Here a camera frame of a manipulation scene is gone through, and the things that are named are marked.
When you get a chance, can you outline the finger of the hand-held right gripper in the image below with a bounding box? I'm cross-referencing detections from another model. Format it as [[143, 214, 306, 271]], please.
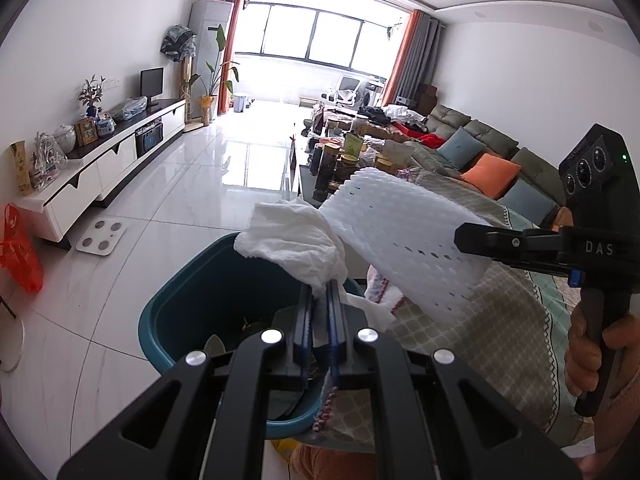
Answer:
[[487, 256, 573, 277], [454, 222, 568, 261]]

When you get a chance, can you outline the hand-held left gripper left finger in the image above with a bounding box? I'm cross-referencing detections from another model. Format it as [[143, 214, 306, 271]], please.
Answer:
[[57, 282, 313, 480]]

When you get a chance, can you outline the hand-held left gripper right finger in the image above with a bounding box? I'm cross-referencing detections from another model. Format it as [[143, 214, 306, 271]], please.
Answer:
[[325, 280, 583, 480]]

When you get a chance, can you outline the white tissue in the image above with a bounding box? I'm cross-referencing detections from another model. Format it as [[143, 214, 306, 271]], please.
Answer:
[[234, 197, 396, 333]]

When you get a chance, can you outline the cream spouted cup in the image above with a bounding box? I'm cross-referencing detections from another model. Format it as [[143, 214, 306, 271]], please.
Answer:
[[204, 334, 227, 361]]

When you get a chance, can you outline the white foam fruit net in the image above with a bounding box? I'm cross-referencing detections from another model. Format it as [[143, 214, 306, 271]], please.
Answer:
[[320, 166, 493, 322]]

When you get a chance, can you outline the teal plastic trash bin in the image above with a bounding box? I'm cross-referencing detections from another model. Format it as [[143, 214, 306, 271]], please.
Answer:
[[137, 231, 366, 441]]

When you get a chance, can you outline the person's right forearm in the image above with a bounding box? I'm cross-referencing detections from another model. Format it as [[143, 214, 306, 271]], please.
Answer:
[[592, 385, 640, 458]]

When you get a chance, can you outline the person's right hand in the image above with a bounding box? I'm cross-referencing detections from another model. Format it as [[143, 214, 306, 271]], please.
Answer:
[[564, 304, 628, 398]]

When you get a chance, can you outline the orange cushion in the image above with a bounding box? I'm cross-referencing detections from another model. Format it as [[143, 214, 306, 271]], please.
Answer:
[[552, 207, 576, 233], [460, 152, 522, 200]]

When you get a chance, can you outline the blue cushion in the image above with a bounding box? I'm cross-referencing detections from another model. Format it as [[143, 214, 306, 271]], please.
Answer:
[[497, 179, 560, 226], [436, 127, 487, 170]]

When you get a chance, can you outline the white red-fringed cloth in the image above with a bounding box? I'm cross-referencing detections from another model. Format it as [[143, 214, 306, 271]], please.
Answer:
[[311, 264, 408, 436]]

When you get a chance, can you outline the green sectional sofa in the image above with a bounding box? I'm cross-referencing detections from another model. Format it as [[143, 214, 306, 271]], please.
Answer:
[[400, 104, 576, 231]]

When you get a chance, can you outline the red cloth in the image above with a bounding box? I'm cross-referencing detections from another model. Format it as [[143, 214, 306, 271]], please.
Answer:
[[392, 120, 446, 148]]

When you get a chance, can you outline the cardboard box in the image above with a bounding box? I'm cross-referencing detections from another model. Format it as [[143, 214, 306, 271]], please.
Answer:
[[380, 140, 416, 171]]

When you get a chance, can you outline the person's pink fleece clothing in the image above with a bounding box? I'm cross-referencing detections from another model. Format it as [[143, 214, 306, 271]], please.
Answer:
[[290, 442, 381, 480]]

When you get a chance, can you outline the black glass coffee table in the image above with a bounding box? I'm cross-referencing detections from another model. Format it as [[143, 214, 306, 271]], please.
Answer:
[[280, 130, 416, 206]]

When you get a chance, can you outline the white clothes pile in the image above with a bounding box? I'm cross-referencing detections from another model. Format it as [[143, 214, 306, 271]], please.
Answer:
[[382, 104, 428, 128]]

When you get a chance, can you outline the cluster of food jars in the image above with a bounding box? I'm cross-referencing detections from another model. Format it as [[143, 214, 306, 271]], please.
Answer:
[[307, 132, 396, 201]]

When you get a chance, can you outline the black bag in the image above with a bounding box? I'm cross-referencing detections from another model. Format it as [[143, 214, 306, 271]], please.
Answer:
[[357, 105, 393, 126]]

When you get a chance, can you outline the orange and grey curtain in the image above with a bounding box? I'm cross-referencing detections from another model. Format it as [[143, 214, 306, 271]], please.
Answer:
[[215, 0, 249, 116], [382, 9, 443, 108]]

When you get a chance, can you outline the white office chair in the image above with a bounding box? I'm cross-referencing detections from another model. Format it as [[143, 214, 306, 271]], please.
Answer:
[[322, 76, 366, 108]]

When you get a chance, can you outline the white bathroom scale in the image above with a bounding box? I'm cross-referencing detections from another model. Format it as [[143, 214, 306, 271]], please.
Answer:
[[75, 219, 128, 256]]

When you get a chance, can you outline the tall leafy potted plant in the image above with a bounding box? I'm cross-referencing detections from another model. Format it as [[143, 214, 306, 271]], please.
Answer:
[[189, 24, 241, 123]]

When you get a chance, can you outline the white and black TV cabinet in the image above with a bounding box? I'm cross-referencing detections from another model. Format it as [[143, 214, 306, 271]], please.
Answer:
[[12, 97, 187, 251]]

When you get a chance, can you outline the clear plastic bag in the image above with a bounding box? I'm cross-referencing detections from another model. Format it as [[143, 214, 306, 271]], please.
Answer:
[[112, 97, 148, 122]]

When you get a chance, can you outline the black monitor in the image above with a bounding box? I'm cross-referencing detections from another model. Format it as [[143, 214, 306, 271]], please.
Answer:
[[140, 67, 165, 107]]

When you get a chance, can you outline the white round disc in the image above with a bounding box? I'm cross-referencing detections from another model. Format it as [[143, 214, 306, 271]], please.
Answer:
[[0, 317, 26, 373]]

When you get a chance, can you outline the red plastic bag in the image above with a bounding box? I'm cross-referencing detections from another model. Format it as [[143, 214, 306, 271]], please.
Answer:
[[0, 203, 45, 294]]

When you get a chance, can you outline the large window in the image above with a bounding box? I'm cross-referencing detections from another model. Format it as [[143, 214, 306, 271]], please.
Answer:
[[235, 2, 401, 73]]

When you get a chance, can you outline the clear glass ship ornament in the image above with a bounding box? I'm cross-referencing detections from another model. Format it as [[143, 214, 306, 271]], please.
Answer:
[[29, 132, 68, 192]]

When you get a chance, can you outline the white ceramic jar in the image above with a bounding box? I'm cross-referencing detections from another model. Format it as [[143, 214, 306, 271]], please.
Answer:
[[52, 125, 77, 152]]

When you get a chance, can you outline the white standing air conditioner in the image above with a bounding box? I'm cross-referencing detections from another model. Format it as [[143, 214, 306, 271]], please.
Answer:
[[189, 0, 236, 111]]

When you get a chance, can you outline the cloth covered floor fan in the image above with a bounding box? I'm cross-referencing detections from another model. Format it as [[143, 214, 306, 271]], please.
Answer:
[[160, 24, 197, 123]]

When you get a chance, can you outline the blue vase with branches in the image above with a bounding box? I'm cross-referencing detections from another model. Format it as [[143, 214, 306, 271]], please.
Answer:
[[77, 75, 107, 118]]

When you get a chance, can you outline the yellow bamboo vase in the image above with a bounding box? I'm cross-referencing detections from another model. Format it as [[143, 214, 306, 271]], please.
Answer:
[[11, 141, 33, 197]]

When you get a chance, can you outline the wooden picture frame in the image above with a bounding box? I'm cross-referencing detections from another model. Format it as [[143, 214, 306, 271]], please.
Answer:
[[75, 117, 98, 146]]

